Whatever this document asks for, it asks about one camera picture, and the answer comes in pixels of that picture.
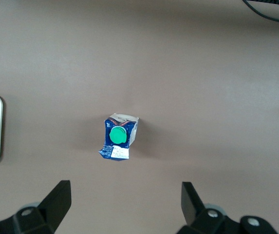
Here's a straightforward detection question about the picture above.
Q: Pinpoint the blue white milk carton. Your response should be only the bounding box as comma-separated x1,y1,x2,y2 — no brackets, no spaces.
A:
98,112,140,162

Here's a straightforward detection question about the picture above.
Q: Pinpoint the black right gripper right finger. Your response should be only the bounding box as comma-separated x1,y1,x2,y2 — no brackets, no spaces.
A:
178,181,278,234

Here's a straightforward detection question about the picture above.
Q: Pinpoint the black looping floor cable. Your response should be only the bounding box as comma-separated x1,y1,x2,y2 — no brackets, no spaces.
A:
242,0,279,25

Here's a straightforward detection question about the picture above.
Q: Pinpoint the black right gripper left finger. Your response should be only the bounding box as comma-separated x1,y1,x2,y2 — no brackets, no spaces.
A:
0,180,72,234

